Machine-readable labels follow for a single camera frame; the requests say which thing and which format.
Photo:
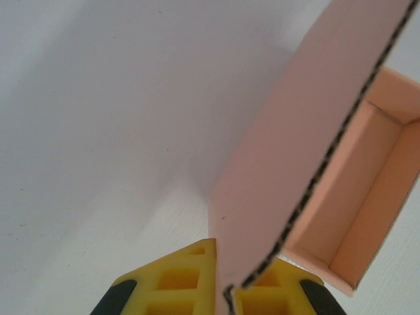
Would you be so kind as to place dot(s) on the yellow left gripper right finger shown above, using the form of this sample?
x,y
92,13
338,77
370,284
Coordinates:
x,y
282,288

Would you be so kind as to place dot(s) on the pink corrugated paper box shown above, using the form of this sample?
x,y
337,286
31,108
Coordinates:
x,y
305,157

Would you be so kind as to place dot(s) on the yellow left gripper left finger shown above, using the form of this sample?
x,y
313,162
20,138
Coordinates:
x,y
170,282

